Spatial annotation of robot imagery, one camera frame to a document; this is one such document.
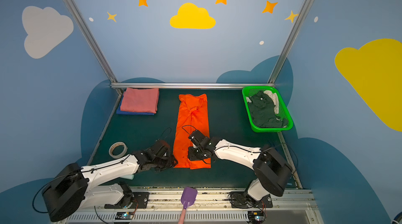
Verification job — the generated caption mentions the orange t-shirt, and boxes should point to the orange t-shirt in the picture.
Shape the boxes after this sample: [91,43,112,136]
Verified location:
[173,94,211,170]

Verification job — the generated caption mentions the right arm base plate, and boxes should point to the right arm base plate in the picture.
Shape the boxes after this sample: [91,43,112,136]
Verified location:
[228,192,273,209]

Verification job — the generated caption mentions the left circuit board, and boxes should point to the left circuit board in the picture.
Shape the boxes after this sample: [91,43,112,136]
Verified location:
[115,212,135,221]

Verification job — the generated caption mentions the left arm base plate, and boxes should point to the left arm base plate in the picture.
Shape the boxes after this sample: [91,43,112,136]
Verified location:
[104,192,149,209]

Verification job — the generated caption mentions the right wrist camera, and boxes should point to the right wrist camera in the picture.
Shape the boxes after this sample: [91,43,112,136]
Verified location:
[188,130,210,148]

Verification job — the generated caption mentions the green plastic basket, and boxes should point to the green plastic basket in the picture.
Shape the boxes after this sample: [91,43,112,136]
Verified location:
[242,86,293,133]

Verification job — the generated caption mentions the purple toy shovel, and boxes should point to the purple toy shovel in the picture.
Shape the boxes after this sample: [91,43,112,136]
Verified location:
[178,187,198,224]

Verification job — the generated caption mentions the roll of tape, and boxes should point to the roll of tape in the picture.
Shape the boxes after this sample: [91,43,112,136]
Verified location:
[108,142,128,159]

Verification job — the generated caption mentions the folded blue t-shirt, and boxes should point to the folded blue t-shirt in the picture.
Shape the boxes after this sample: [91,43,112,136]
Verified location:
[116,97,154,116]

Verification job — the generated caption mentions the white t-shirt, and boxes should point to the white t-shirt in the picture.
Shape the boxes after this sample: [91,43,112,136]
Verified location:
[263,90,279,115]

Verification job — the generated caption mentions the light teal toy trowel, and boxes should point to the light teal toy trowel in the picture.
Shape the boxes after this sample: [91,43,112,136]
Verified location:
[120,174,135,180]

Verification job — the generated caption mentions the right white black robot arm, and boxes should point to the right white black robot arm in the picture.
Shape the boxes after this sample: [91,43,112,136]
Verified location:
[188,137,293,201]

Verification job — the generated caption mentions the folded pink t-shirt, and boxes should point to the folded pink t-shirt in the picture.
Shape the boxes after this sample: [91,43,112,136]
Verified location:
[120,88,159,114]

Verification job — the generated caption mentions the circuit board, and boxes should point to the circuit board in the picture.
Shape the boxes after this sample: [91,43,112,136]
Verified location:
[247,211,265,224]
[115,212,135,221]

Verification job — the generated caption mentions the back aluminium frame rail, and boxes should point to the back aluminium frame rail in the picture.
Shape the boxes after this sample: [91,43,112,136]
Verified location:
[111,83,275,90]

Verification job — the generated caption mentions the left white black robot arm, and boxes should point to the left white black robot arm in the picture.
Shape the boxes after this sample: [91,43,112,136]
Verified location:
[41,140,178,223]

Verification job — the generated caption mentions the right circuit board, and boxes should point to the right circuit board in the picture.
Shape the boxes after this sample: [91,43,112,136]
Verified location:
[247,211,265,224]

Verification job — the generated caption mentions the dark green t-shirt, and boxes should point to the dark green t-shirt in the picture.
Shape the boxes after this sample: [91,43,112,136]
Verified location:
[246,91,289,128]

